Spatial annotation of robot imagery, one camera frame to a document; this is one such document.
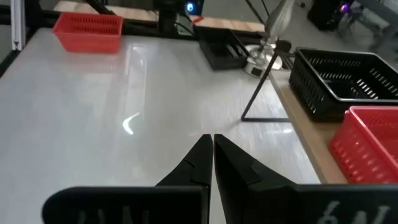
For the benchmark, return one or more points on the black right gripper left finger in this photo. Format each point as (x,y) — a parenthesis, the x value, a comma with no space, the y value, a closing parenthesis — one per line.
(186,202)

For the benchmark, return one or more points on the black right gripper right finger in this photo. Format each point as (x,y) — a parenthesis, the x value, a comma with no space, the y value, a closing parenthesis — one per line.
(248,199)

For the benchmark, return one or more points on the black slotted plastic basket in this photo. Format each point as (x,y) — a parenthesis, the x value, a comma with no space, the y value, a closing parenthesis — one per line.
(222,54)
(314,90)

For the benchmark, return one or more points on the red slotted plastic basket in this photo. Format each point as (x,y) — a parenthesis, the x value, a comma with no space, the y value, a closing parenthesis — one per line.
(90,40)
(360,152)

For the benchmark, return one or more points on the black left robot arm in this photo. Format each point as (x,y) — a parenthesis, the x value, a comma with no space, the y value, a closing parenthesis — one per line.
(169,15)

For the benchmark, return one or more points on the wooden shelf black metal legs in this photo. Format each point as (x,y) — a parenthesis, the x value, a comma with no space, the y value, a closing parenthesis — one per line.
(308,133)

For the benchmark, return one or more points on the white shade silver table lamp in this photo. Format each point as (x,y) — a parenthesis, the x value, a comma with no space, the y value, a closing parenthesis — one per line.
(264,54)

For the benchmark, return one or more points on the black device blue light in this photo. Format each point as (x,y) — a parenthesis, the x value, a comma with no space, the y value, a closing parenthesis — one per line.
(190,7)

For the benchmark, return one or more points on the wooden table side board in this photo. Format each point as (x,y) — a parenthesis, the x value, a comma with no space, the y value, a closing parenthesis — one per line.
(136,12)

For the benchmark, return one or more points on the black computer tower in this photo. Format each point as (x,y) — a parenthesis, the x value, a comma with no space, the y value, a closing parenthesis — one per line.
(326,14)

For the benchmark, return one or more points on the silver aluminium extrusion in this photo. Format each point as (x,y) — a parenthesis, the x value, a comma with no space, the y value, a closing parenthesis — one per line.
(17,25)

